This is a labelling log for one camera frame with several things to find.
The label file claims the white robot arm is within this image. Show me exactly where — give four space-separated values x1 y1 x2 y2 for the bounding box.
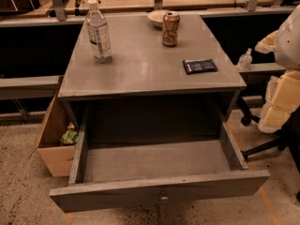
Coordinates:
255 5 300 133

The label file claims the green chip bag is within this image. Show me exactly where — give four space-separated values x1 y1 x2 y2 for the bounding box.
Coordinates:
60 123 78 145

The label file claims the hand sanitizer bottle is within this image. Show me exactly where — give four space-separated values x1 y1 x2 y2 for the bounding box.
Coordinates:
237 48 252 70

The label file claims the open grey top drawer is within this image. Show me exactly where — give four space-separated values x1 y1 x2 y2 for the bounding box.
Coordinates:
49 105 271 214

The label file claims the grey cabinet with top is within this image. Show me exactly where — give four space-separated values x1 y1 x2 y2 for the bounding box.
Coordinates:
57 13 248 143

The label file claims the white ceramic bowl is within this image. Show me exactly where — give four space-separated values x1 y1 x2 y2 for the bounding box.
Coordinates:
148 9 167 28

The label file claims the orange soda can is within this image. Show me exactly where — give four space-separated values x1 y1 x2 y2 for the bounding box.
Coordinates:
162 11 180 46

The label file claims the black office chair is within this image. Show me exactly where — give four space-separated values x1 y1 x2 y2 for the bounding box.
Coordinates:
235 94 300 203

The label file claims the dark blue snack packet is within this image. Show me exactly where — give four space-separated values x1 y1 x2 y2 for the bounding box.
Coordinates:
183 59 218 75

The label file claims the cardboard box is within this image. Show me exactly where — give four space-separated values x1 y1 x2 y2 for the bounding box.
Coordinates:
33 90 75 177

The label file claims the clear plastic water bottle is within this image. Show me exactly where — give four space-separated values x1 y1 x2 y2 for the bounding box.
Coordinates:
85 0 112 63

